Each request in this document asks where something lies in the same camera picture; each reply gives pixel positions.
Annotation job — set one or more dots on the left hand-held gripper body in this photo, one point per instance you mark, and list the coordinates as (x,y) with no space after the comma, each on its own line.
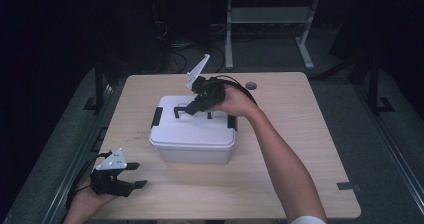
(106,185)

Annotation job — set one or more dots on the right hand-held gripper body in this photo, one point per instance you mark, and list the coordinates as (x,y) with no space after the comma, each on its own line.
(211,92)

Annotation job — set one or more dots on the white plastic storage box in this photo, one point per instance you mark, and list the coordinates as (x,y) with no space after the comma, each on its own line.
(193,155)

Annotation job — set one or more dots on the person's right hand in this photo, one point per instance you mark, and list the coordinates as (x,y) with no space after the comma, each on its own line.
(238,102)

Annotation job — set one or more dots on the person's left hand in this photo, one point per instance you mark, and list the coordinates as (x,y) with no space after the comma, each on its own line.
(81,207)

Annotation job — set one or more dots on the black metal stand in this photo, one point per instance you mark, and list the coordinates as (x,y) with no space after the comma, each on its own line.
(374,84)
(99,84)

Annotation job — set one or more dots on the white sleeve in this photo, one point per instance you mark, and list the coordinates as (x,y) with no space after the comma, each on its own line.
(308,220)

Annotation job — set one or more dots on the grey tape strip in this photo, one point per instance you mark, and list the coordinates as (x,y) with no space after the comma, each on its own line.
(346,186)

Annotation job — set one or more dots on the metal floor rail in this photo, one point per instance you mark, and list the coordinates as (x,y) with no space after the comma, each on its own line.
(393,150)
(60,190)

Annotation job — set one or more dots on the grey metal table frame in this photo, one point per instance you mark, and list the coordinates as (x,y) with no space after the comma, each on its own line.
(266,15)

